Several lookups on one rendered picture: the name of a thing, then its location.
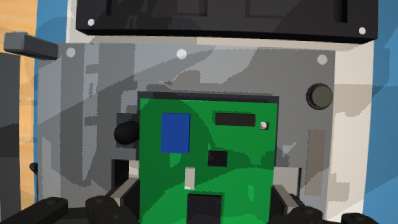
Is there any green circuit board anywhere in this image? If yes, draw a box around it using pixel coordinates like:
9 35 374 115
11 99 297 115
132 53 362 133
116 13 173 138
139 98 277 224

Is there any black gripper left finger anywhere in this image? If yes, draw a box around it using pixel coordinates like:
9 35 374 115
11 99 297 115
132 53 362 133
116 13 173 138
0 178 140 224

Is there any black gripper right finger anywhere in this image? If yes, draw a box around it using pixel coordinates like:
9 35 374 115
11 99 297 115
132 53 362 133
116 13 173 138
267 185 379 224

